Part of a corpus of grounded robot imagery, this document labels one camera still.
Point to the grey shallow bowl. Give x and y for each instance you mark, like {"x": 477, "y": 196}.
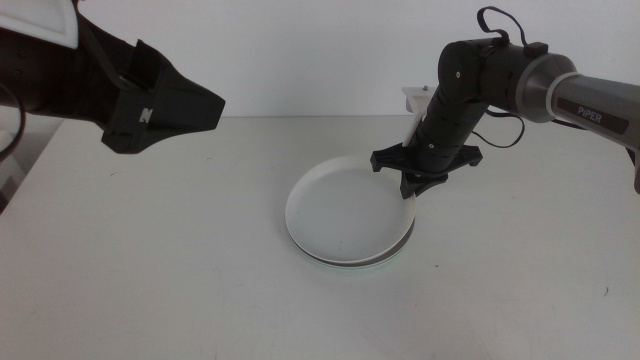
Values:
{"x": 410, "y": 237}

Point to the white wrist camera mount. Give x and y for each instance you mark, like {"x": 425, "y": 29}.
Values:
{"x": 416, "y": 100}
{"x": 40, "y": 22}

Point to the black right Piper robot arm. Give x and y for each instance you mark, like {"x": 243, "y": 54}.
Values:
{"x": 500, "y": 75}

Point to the mint green shallow bowl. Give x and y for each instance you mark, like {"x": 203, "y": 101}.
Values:
{"x": 350, "y": 267}

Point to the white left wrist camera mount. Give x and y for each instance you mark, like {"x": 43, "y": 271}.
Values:
{"x": 40, "y": 22}

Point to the black left Piper robot arm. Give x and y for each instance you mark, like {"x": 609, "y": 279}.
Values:
{"x": 45, "y": 80}

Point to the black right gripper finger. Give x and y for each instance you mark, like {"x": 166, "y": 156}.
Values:
{"x": 435, "y": 179}
{"x": 411, "y": 186}

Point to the white shallow bowl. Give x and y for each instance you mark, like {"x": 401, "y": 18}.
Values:
{"x": 345, "y": 210}

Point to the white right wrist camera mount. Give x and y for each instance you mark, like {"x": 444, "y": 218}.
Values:
{"x": 416, "y": 100}

